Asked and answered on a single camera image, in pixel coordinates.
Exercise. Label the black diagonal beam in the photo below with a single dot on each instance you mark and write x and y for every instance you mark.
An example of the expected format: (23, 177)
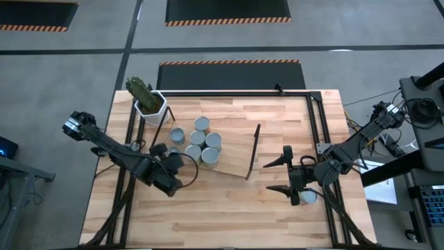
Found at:
(392, 168)

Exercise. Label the tin can grey lid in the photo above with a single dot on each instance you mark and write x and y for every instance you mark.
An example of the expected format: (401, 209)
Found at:
(197, 137)
(309, 198)

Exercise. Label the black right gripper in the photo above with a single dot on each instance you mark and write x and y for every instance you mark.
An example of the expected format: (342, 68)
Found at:
(305, 175)

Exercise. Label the peaches label tin can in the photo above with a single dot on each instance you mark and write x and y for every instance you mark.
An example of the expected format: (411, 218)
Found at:
(209, 155)

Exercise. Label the grey metal stand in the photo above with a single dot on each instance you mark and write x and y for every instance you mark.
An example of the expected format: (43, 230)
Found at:
(34, 172)

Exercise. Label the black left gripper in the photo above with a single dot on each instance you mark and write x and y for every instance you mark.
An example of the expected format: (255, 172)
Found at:
(163, 172)

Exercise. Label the green cactus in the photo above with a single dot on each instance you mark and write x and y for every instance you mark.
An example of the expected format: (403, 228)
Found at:
(144, 95)

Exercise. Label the white plant pot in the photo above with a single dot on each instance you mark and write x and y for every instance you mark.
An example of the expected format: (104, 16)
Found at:
(154, 119)

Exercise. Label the green oranges label tin can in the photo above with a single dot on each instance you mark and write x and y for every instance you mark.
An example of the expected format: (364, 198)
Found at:
(193, 152)

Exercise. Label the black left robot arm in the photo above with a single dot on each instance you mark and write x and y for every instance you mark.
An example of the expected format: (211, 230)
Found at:
(111, 151)

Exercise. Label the black device blue light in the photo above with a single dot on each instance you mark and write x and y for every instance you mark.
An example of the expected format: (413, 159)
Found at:
(8, 147)

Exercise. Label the black mat hazard stripe edge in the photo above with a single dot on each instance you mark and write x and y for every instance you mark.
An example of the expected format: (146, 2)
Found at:
(34, 14)
(225, 10)
(225, 76)

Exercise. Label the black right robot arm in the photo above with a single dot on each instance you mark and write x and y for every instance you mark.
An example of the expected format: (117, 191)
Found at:
(360, 137)

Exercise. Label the blue tomatoes label tin can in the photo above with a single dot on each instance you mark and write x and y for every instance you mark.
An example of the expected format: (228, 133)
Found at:
(213, 140)

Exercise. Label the white paper sheet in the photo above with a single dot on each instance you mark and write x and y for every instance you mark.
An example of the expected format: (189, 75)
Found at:
(381, 192)

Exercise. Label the black pole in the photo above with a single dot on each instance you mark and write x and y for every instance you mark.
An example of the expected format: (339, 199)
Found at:
(430, 76)

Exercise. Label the pineapple label tin can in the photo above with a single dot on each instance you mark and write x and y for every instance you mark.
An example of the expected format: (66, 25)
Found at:
(202, 123)

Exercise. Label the black aluminium rig frame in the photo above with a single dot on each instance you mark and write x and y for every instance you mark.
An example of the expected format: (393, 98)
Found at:
(225, 94)

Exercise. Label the backlit keyboard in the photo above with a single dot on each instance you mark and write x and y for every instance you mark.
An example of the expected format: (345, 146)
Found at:
(433, 205)

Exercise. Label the small black bracket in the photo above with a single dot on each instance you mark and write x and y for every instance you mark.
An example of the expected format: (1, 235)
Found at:
(279, 89)

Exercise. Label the wooden shelf black metal frame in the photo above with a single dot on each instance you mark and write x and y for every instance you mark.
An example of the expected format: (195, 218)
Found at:
(236, 152)

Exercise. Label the black power adapter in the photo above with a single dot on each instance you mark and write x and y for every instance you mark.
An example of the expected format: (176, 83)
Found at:
(392, 147)

